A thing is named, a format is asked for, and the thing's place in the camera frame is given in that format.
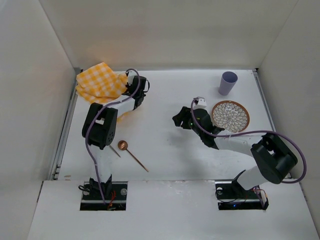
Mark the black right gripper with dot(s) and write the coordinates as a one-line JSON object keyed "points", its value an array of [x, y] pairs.
{"points": [[185, 115]]}

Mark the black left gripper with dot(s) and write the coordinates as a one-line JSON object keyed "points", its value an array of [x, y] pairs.
{"points": [[129, 89]]}

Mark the yellow white checkered cloth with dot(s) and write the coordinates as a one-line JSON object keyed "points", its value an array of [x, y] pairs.
{"points": [[100, 84]]}

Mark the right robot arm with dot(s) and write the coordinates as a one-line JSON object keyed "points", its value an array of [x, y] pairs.
{"points": [[273, 159]]}

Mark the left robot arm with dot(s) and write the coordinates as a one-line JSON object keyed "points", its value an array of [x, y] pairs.
{"points": [[99, 131]]}

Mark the floral patterned ceramic plate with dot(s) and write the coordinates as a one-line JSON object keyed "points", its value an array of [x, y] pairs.
{"points": [[230, 115]]}

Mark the lilac plastic cup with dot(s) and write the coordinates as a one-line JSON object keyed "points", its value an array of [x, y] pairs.
{"points": [[227, 82]]}

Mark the copper spoon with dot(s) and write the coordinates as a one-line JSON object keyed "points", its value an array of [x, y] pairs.
{"points": [[123, 146]]}

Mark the metal fork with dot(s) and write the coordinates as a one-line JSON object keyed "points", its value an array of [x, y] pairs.
{"points": [[114, 151]]}

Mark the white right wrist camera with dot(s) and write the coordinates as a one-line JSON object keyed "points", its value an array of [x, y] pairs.
{"points": [[200, 103]]}

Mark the right aluminium table rail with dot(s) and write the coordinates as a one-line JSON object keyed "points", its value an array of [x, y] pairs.
{"points": [[258, 82]]}

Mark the aluminium table rail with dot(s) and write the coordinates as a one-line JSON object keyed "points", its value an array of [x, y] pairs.
{"points": [[60, 149], [258, 82]]}

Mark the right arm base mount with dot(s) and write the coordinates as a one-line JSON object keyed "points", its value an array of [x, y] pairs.
{"points": [[232, 198]]}

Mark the left aluminium table rail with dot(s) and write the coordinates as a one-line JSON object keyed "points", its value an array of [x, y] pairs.
{"points": [[60, 149]]}

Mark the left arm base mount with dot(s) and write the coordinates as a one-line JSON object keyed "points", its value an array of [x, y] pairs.
{"points": [[115, 201]]}

